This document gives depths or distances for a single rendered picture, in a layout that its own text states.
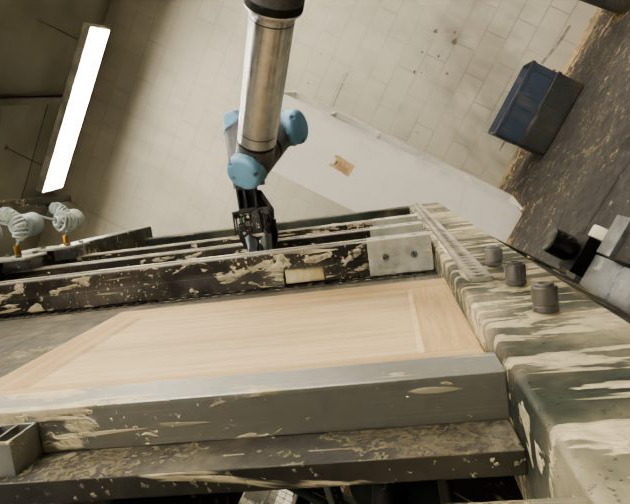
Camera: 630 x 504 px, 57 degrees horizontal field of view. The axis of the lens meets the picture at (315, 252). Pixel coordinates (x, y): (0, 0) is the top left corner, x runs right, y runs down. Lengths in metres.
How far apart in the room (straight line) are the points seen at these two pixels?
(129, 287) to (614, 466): 1.08
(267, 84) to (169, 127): 5.41
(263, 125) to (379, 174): 3.46
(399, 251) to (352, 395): 0.69
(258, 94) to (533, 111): 3.96
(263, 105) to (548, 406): 0.78
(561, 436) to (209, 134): 6.00
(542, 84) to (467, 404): 4.48
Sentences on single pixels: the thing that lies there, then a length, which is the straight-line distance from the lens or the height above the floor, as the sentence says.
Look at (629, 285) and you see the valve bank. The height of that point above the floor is 0.74.
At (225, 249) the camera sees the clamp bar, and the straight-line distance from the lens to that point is 1.44.
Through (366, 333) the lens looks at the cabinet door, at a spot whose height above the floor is 0.99.
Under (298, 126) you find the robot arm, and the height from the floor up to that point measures 1.26.
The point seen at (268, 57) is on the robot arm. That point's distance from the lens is 1.01.
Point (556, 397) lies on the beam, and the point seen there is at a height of 0.89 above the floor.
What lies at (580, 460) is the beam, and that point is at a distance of 0.34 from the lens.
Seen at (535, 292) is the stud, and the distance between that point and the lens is 0.60.
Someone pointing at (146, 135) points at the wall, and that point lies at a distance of 6.54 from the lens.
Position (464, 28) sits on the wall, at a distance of 5.88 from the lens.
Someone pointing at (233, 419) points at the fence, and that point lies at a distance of 0.51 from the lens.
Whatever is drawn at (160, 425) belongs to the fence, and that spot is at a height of 1.13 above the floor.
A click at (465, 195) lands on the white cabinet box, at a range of 4.52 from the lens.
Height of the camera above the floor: 1.06
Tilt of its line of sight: 3 degrees up
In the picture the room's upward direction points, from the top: 64 degrees counter-clockwise
